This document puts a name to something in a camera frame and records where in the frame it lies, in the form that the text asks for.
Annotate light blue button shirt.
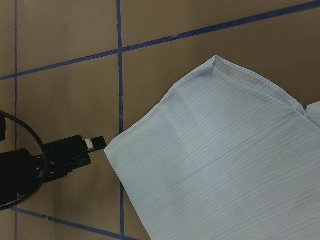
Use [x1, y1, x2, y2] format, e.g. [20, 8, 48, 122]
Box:
[105, 55, 320, 240]

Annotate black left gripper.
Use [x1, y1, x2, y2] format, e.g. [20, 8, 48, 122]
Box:
[0, 135, 107, 206]

